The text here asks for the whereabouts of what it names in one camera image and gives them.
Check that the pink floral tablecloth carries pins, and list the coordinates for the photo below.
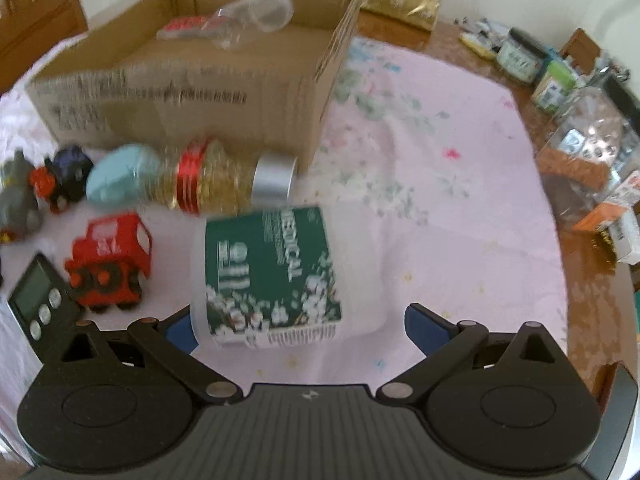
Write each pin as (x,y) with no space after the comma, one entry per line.
(450,210)

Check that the grey animal toy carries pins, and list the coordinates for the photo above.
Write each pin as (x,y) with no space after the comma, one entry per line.
(20,200)

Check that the wooden chair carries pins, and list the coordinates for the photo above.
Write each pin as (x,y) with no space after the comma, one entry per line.
(580,50)
(35,25)

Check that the small red box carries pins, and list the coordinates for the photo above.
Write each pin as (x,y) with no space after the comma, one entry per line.
(110,245)

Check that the black toy train car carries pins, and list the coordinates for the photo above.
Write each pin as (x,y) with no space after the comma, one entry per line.
(72,165)

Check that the white container with green lid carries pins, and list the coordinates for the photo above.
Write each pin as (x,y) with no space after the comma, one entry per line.
(552,85)

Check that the gold tissue pack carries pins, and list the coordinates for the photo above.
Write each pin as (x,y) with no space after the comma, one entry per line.
(400,5)

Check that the clear plastic bag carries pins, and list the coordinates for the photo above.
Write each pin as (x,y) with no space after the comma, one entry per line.
(595,125)

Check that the light blue oval case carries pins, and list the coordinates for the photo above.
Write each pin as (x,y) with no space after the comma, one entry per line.
(120,175)

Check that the clear plastic jar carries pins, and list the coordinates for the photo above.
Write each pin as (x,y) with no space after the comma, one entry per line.
(265,10)

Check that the cardboard box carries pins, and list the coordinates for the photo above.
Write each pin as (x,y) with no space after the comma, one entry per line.
(150,95)

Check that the white jar with green label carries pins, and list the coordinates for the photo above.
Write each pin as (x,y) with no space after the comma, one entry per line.
(265,260)

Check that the gold jar with silver cap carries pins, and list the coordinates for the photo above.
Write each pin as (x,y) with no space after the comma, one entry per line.
(220,180)

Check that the brown cork block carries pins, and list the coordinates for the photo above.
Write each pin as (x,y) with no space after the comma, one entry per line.
(575,170)

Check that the pink red card pack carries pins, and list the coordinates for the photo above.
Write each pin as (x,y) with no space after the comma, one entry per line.
(187,26)

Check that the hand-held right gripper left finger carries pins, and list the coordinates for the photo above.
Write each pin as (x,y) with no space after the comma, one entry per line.
(180,332)

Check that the glass jar with dark lid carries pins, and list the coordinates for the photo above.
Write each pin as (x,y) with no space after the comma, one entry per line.
(520,60)

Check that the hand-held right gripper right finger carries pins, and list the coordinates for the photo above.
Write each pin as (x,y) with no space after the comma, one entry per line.
(422,327)

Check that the orange white box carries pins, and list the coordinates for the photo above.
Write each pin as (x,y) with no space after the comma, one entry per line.
(600,215)

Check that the white small box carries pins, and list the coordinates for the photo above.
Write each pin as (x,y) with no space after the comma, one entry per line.
(627,237)

